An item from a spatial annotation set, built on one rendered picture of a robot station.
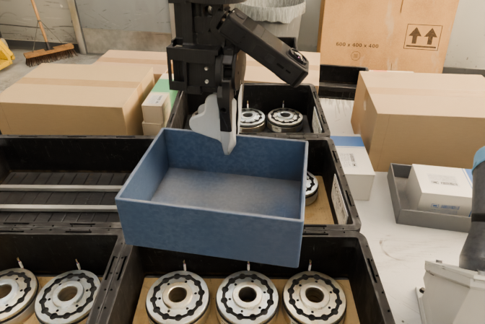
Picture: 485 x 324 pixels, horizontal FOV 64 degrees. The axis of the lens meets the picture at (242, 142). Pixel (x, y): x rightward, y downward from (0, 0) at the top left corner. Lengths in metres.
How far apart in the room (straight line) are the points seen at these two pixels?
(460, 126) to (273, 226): 0.89
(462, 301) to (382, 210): 0.43
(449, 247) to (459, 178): 0.18
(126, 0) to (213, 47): 3.53
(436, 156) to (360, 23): 2.33
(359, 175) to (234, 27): 0.70
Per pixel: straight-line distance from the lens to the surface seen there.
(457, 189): 1.10
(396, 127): 1.17
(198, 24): 0.47
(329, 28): 3.45
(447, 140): 1.24
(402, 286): 0.95
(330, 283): 0.71
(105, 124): 1.20
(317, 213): 0.86
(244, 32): 0.44
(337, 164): 0.84
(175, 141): 0.54
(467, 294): 0.72
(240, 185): 0.53
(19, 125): 1.34
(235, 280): 0.69
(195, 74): 0.47
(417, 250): 1.04
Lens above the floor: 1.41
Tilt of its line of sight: 33 degrees down
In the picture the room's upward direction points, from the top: straight up
